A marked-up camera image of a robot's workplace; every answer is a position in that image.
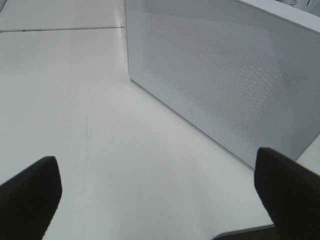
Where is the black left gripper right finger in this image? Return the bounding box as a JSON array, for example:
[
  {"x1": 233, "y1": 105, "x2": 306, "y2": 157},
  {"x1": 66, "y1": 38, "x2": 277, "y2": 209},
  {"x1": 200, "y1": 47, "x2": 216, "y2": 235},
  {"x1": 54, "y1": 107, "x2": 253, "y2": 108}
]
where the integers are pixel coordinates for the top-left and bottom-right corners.
[{"x1": 254, "y1": 147, "x2": 320, "y2": 240}]

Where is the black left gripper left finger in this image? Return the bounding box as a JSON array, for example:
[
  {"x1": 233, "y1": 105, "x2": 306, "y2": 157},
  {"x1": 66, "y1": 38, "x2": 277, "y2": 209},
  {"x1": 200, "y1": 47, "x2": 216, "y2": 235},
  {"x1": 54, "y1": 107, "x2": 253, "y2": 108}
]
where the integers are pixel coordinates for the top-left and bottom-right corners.
[{"x1": 0, "y1": 156, "x2": 63, "y2": 240}]

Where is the white microwave door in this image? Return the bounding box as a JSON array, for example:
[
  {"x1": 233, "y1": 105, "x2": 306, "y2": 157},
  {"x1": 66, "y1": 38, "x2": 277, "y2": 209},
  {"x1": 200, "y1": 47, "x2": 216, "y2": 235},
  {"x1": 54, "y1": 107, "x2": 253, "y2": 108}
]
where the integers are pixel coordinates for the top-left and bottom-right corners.
[{"x1": 125, "y1": 0, "x2": 320, "y2": 166}]

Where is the white microwave oven body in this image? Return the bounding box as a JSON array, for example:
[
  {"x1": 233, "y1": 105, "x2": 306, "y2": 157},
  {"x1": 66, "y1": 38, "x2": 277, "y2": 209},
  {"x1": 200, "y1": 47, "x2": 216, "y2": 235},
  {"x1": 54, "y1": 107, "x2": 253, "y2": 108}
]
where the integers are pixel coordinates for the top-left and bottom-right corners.
[{"x1": 272, "y1": 0, "x2": 320, "y2": 11}]

